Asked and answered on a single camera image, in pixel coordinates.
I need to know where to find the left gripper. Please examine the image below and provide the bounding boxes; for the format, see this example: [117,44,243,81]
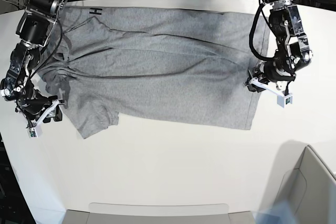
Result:
[244,60,297,95]

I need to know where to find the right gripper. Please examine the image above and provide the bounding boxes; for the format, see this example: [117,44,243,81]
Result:
[15,94,64,128]

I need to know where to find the grey T-shirt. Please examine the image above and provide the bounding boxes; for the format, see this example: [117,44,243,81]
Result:
[38,6,259,138]

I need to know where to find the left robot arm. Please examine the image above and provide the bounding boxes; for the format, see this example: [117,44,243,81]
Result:
[245,0,313,92]

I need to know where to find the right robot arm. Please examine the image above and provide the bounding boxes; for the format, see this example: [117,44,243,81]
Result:
[1,0,68,130]

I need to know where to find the grey tray front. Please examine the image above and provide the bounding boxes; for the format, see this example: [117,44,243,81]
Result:
[62,202,256,223]

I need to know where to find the grey plastic bin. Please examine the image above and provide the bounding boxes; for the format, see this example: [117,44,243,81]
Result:
[256,144,336,224]

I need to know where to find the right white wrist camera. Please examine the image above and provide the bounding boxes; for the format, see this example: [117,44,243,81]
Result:
[26,125,42,138]

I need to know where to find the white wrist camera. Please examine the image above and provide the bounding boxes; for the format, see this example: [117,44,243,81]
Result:
[277,93,293,108]
[26,125,42,138]

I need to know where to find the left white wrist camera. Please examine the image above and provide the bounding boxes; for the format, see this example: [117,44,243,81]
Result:
[277,93,293,108]

